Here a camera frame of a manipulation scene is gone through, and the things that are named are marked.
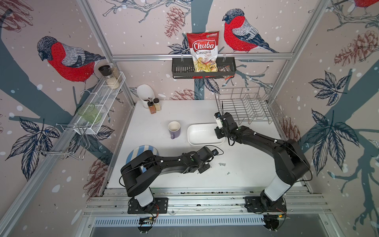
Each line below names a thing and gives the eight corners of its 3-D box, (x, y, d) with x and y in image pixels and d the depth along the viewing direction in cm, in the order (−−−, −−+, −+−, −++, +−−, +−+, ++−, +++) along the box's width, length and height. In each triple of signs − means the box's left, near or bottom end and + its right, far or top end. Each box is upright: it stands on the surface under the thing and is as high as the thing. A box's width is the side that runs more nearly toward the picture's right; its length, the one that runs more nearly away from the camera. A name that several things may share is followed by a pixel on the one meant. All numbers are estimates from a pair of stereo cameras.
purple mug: (168, 140, 100) (166, 133, 92) (170, 128, 106) (168, 121, 99) (180, 140, 100) (179, 133, 92) (181, 128, 106) (180, 121, 99)
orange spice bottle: (149, 113, 116) (146, 105, 108) (151, 109, 119) (148, 100, 111) (155, 113, 116) (153, 105, 108) (156, 109, 119) (154, 100, 111)
